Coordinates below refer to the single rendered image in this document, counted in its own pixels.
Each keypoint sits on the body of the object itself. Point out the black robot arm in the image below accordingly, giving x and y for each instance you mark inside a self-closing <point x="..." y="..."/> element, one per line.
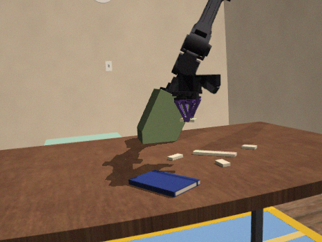
<point x="194" y="47"/>

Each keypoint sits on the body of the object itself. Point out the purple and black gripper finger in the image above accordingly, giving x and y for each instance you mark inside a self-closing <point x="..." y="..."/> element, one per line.
<point x="191" y="105"/>
<point x="194" y="109"/>

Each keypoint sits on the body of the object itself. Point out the blue notebook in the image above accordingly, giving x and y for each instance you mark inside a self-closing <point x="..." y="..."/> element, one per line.
<point x="164" y="183"/>

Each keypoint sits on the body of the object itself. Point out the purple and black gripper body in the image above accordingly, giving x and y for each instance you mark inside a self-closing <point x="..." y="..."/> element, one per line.
<point x="189" y="95"/>

